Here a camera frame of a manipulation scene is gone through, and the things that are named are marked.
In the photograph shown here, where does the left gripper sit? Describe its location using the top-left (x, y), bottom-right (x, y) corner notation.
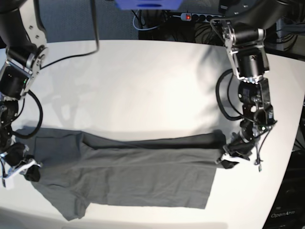
top-left (215, 135), bottom-right (255, 169)

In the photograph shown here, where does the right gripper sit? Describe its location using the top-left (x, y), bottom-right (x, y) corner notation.
top-left (0, 143), bottom-right (42, 182)

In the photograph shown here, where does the grey T-shirt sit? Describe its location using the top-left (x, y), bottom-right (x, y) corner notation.
top-left (22, 128), bottom-right (226, 220)

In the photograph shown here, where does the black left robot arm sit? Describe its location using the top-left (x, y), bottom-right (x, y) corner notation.
top-left (210, 0), bottom-right (305, 169)

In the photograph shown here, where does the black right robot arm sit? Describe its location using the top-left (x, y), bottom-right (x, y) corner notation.
top-left (0, 0), bottom-right (48, 189)

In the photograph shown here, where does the black OpenArm base box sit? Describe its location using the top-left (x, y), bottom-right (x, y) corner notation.
top-left (263, 150), bottom-right (305, 229)

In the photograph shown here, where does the white power strip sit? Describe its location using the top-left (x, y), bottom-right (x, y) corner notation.
top-left (178, 13), bottom-right (223, 23)

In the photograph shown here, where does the blue plastic box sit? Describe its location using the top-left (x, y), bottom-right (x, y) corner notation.
top-left (115, 0), bottom-right (183, 10)

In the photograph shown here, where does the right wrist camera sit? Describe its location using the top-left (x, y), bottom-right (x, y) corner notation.
top-left (2, 176), bottom-right (14, 190)

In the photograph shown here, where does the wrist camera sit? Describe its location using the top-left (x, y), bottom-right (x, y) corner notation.
top-left (2, 176), bottom-right (14, 190)
top-left (254, 157), bottom-right (262, 172)

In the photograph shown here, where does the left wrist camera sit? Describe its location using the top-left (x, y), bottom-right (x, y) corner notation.
top-left (254, 157), bottom-right (262, 172)

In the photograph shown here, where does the white cable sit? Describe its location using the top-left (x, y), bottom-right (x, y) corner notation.
top-left (132, 9), bottom-right (182, 31)

